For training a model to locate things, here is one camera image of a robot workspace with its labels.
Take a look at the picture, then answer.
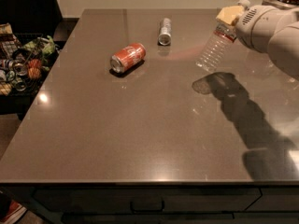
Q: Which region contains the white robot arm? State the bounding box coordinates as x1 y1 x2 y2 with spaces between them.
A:
216 5 299 79

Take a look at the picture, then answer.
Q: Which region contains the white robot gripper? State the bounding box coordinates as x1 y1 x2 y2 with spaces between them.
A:
216 5 292 53

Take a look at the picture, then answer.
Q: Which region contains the red white item on floor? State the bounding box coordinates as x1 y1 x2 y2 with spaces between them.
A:
0 201 27 224

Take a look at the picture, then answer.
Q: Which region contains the silver slim can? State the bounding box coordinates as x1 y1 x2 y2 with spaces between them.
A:
158 18 172 46

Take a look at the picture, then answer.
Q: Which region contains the orange soda can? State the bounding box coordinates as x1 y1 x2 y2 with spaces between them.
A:
110 43 146 74

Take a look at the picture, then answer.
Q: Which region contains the clear plastic water bottle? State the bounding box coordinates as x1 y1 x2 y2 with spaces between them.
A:
195 0 251 73

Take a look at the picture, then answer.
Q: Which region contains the dark cabinet drawer handle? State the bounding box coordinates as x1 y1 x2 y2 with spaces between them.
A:
130 200 164 213

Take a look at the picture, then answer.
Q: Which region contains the black wire basket of cans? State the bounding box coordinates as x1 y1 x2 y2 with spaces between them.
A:
0 22 60 115

